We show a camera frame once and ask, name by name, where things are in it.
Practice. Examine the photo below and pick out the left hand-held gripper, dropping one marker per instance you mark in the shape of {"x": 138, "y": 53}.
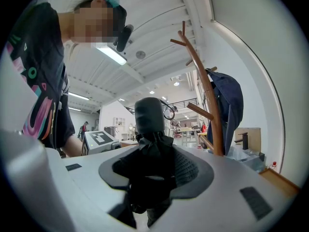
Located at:
{"x": 99, "y": 139}

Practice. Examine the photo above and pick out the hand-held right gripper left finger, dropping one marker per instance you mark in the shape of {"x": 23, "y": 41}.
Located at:
{"x": 84, "y": 190}

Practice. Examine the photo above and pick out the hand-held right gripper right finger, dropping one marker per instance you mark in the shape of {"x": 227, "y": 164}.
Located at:
{"x": 217, "y": 202}

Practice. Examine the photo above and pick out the brown wooden coat rack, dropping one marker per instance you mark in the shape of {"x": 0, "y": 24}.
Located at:
{"x": 207, "y": 91}

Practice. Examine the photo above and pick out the person's left forearm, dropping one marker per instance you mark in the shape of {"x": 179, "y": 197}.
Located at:
{"x": 73, "y": 146}

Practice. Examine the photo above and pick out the white display cabinet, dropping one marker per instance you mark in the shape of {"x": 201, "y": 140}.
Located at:
{"x": 119, "y": 121}

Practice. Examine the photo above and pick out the long ceiling light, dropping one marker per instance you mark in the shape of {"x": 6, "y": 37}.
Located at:
{"x": 74, "y": 109}
{"x": 78, "y": 96}
{"x": 112, "y": 54}

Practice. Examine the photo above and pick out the black faucet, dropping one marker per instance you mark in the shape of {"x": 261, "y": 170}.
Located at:
{"x": 242, "y": 140}

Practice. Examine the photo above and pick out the white work table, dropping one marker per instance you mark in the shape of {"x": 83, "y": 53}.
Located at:
{"x": 190, "y": 134}

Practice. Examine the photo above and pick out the cardboard panel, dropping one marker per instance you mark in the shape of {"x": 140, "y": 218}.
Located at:
{"x": 253, "y": 136}

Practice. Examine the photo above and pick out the black metal railing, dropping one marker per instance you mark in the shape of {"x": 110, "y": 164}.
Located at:
{"x": 183, "y": 103}

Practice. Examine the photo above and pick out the round ceiling detector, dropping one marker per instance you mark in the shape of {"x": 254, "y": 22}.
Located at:
{"x": 140, "y": 54}

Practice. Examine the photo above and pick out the black t-shirt colourful print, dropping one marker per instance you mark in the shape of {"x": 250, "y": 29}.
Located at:
{"x": 41, "y": 57}

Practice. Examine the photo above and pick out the navy blue garment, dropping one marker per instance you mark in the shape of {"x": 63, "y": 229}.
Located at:
{"x": 229, "y": 100}

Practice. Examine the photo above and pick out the person's head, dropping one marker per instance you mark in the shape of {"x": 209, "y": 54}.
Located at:
{"x": 94, "y": 23}

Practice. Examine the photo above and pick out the teal hair clip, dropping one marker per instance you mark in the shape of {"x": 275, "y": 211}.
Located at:
{"x": 112, "y": 1}

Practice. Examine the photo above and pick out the black head-mounted camera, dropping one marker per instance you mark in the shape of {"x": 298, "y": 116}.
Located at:
{"x": 123, "y": 39}

